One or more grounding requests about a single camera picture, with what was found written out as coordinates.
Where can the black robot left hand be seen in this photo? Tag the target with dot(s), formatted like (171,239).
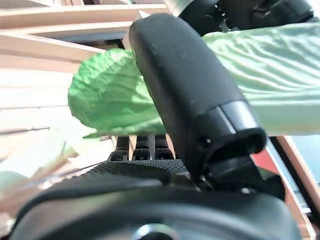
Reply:
(250,12)

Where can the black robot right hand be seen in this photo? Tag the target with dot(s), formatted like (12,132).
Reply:
(187,87)

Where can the napa cabbage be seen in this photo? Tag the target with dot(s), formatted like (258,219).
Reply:
(15,180)
(107,95)

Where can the wooden display rack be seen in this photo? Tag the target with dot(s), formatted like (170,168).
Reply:
(62,15)

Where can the wooden slatted crate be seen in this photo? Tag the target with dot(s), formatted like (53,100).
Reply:
(37,105)

